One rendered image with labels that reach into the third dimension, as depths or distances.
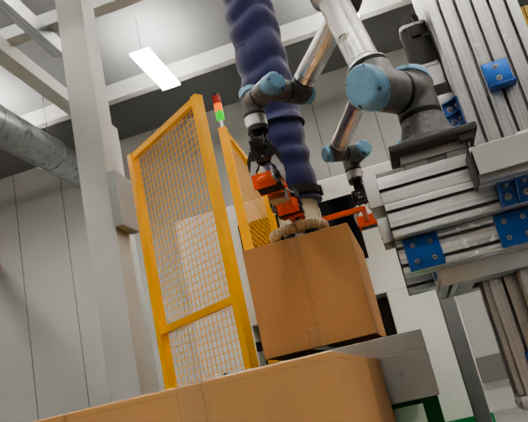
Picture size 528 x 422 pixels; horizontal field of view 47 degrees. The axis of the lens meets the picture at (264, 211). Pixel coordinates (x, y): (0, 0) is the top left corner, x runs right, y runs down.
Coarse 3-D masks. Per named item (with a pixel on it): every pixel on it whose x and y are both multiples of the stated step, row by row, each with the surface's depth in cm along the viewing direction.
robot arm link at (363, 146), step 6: (354, 144) 274; (360, 144) 272; (366, 144) 273; (354, 150) 272; (360, 150) 271; (366, 150) 272; (354, 156) 273; (360, 156) 274; (366, 156) 274; (354, 162) 280
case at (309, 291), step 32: (256, 256) 224; (288, 256) 221; (320, 256) 218; (352, 256) 216; (256, 288) 222; (288, 288) 219; (320, 288) 216; (352, 288) 213; (256, 320) 219; (288, 320) 216; (320, 320) 213; (352, 320) 210; (288, 352) 213; (320, 352) 243
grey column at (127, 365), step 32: (64, 0) 351; (64, 32) 345; (96, 32) 359; (64, 64) 340; (96, 64) 345; (96, 96) 332; (96, 128) 325; (96, 160) 321; (96, 192) 316; (96, 224) 312; (96, 256) 307; (128, 256) 314; (96, 288) 303; (128, 288) 304; (128, 320) 295; (128, 352) 291; (128, 384) 288
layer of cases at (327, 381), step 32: (192, 384) 84; (224, 384) 83; (256, 384) 82; (288, 384) 81; (320, 384) 80; (352, 384) 93; (384, 384) 180; (64, 416) 88; (96, 416) 86; (128, 416) 85; (160, 416) 84; (192, 416) 83; (224, 416) 82; (256, 416) 81; (288, 416) 80; (320, 416) 79; (352, 416) 82; (384, 416) 143
